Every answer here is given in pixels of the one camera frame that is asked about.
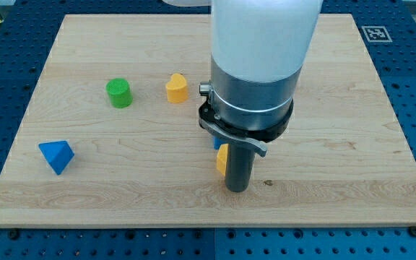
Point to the black tool clamp with lever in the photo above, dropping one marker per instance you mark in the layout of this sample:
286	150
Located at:
250	140

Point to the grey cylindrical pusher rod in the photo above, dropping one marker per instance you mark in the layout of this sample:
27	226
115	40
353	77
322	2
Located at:
239	165

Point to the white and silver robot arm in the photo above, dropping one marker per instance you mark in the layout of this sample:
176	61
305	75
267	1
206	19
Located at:
257	51

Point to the yellow block behind rod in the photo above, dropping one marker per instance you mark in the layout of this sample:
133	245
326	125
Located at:
221	159

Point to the blue block behind rod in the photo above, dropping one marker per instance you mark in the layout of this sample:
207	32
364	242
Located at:
217	142

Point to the yellow heart block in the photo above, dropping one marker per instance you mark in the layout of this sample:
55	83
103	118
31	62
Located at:
177	89

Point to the green cylinder block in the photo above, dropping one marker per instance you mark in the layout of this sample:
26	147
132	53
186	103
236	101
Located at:
119	93

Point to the wooden board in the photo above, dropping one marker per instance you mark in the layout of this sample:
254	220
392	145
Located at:
343	161

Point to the blue triangular prism block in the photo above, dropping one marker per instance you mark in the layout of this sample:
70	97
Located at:
57	154

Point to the white fiducial marker tag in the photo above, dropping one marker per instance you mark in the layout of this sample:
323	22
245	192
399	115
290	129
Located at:
376	34

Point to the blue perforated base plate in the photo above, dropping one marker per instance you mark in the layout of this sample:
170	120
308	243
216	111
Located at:
26	36

